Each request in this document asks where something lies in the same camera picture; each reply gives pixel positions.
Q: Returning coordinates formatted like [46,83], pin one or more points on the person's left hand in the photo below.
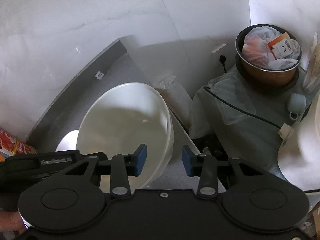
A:
[10,221]

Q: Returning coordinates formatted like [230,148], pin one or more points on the red snack package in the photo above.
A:
[11,146]

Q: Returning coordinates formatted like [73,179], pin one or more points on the brown pot with bags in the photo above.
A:
[269,54]

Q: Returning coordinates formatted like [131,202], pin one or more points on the white plate Sweet print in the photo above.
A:
[68,142]

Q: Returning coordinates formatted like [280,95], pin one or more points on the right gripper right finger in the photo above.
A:
[208,169]

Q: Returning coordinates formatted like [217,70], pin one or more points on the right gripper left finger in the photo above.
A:
[120,167]

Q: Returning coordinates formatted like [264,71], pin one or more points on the white ceramic bowl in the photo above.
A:
[125,117]

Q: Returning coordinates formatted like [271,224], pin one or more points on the small white clip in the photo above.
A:
[99,75]

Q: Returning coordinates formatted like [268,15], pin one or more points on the grey cloth cover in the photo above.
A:
[245,121]

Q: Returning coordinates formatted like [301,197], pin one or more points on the pale blue mug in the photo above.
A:
[296,105]

